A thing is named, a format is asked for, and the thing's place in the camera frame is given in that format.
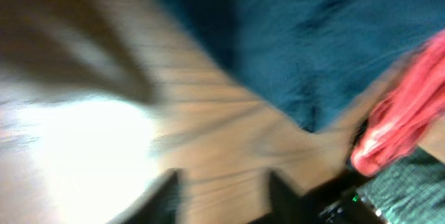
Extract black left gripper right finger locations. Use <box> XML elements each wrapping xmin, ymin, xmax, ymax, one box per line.
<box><xmin>250</xmin><ymin>170</ymin><xmax>306</xmax><ymax>224</ymax></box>

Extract navy blue shorts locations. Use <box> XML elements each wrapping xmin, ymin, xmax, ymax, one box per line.
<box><xmin>159</xmin><ymin>0</ymin><xmax>444</xmax><ymax>132</ymax></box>

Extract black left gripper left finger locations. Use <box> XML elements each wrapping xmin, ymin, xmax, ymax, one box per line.
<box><xmin>114</xmin><ymin>169</ymin><xmax>183</xmax><ymax>224</ymax></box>

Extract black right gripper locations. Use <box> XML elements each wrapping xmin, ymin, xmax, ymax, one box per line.
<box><xmin>304</xmin><ymin>170</ymin><xmax>386</xmax><ymax>224</ymax></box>

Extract orange red t-shirt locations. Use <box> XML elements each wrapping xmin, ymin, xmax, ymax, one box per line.
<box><xmin>350</xmin><ymin>31</ymin><xmax>444</xmax><ymax>177</ymax></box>

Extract black patterned garment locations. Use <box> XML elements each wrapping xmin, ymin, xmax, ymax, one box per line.
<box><xmin>359</xmin><ymin>148</ymin><xmax>444</xmax><ymax>224</ymax></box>

